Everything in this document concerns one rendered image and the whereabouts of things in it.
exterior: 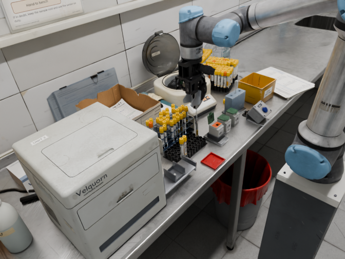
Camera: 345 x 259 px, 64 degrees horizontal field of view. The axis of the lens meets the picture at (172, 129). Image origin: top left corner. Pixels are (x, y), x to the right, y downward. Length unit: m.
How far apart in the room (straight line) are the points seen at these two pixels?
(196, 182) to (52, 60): 0.74
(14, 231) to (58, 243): 0.13
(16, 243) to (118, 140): 0.43
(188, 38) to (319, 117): 0.44
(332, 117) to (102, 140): 0.56
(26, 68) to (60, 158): 0.55
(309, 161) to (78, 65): 0.96
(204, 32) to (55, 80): 0.67
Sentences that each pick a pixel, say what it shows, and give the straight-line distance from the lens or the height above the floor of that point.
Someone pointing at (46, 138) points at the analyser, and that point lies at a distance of 0.80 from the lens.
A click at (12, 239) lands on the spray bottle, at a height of 0.94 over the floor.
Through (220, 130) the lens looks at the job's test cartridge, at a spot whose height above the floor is 0.94.
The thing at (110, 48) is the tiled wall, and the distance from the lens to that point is 1.35.
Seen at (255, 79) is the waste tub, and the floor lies 0.94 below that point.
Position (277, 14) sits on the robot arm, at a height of 1.39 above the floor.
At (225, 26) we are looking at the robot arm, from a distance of 0.81.
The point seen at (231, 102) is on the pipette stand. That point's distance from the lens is 1.26.
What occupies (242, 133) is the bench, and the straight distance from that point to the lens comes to 1.21.
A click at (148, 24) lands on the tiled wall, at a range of 1.49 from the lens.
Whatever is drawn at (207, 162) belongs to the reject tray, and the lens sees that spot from 1.06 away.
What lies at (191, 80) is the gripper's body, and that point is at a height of 1.19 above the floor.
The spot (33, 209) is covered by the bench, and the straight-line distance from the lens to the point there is 1.06.
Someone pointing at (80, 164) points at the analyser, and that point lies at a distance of 0.67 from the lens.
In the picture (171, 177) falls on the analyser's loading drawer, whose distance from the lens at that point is 0.94.
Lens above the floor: 1.60
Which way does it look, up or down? 36 degrees down
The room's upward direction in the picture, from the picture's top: 5 degrees counter-clockwise
